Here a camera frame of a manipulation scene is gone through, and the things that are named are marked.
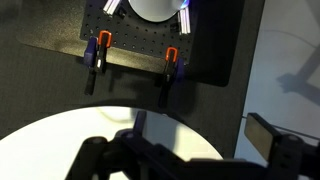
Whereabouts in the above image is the aluminium extrusion piece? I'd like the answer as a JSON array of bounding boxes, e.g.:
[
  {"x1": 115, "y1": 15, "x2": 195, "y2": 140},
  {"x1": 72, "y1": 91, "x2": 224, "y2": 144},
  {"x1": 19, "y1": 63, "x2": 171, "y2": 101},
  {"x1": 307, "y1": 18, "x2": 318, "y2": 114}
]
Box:
[
  {"x1": 102, "y1": 0, "x2": 122, "y2": 16},
  {"x1": 177, "y1": 6, "x2": 192, "y2": 36}
]

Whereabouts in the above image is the black perforated mounting board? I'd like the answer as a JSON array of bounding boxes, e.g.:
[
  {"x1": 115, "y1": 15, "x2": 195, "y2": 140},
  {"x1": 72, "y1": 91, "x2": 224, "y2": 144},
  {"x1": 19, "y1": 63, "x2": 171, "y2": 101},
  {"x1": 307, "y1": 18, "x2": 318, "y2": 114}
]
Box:
[{"x1": 15, "y1": 0, "x2": 247, "y2": 88}]

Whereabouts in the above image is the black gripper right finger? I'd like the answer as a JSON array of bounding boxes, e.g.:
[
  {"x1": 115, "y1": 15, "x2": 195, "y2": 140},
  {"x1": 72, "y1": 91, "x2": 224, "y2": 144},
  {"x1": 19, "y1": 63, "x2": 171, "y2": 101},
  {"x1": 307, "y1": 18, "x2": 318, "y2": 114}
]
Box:
[{"x1": 243, "y1": 112, "x2": 284, "y2": 163}]

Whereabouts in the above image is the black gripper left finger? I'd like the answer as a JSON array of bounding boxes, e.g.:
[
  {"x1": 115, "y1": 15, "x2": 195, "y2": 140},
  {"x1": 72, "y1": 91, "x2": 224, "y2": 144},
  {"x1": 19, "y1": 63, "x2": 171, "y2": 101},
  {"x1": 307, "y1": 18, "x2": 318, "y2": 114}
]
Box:
[{"x1": 133, "y1": 110, "x2": 148, "y2": 138}]

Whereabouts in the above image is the black perforated breadboard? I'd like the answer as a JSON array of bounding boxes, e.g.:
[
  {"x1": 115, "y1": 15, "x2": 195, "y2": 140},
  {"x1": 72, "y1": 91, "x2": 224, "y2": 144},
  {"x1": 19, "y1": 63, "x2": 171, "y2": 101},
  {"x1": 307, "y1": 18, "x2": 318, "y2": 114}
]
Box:
[{"x1": 79, "y1": 0, "x2": 198, "y2": 67}]

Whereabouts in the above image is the orange and blue bar clamp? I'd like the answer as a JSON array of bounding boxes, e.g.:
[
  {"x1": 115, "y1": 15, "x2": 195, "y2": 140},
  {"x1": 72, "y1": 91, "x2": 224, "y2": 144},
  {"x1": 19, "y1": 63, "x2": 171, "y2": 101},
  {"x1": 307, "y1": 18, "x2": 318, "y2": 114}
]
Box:
[
  {"x1": 157, "y1": 46, "x2": 186, "y2": 109},
  {"x1": 82, "y1": 30, "x2": 113, "y2": 96}
]

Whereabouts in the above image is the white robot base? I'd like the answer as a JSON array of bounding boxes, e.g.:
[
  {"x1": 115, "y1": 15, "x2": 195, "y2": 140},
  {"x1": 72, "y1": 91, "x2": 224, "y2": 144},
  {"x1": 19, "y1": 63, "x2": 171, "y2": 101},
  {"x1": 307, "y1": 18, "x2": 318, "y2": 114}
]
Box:
[{"x1": 127, "y1": 0, "x2": 181, "y2": 23}]

